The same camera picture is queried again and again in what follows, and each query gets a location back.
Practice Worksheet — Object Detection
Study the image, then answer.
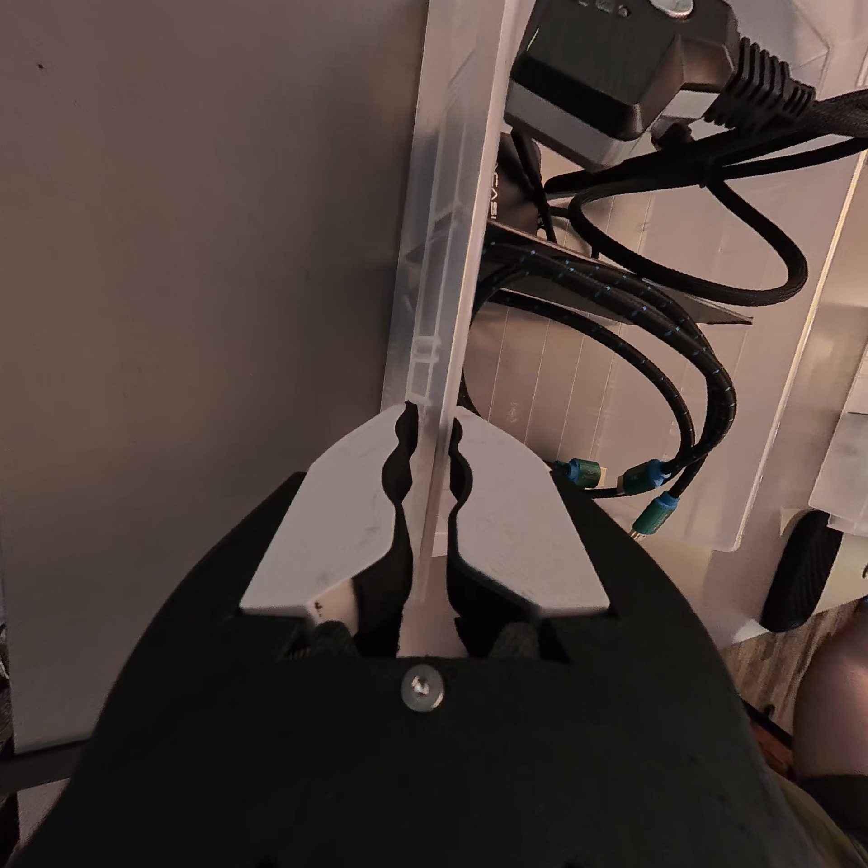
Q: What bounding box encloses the olive shirt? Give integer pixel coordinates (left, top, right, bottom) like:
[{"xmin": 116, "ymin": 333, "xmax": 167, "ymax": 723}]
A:
[{"xmin": 773, "ymin": 773, "xmax": 868, "ymax": 868}]

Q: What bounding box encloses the thick black braided cable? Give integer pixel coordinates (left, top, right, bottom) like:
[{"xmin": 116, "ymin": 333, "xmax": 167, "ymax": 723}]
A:
[{"xmin": 542, "ymin": 37, "xmax": 868, "ymax": 306}]

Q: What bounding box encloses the grey hdmi switch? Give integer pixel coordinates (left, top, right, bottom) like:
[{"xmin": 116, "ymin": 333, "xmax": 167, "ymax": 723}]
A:
[{"xmin": 505, "ymin": 0, "xmax": 741, "ymax": 167}]

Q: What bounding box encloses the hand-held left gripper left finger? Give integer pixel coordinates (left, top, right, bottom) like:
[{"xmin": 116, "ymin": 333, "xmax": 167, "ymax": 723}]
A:
[{"xmin": 239, "ymin": 403, "xmax": 416, "ymax": 657}]

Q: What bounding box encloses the clear plastic bin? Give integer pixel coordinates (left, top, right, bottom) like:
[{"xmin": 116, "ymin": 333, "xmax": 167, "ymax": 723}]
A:
[{"xmin": 380, "ymin": 0, "xmax": 868, "ymax": 657}]

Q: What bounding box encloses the person's right forearm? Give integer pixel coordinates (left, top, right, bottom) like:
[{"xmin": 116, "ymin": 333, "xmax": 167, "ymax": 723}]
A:
[{"xmin": 793, "ymin": 600, "xmax": 868, "ymax": 781}]

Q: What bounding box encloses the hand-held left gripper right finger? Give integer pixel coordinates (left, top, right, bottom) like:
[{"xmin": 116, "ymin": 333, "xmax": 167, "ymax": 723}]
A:
[{"xmin": 446, "ymin": 406, "xmax": 609, "ymax": 655}]

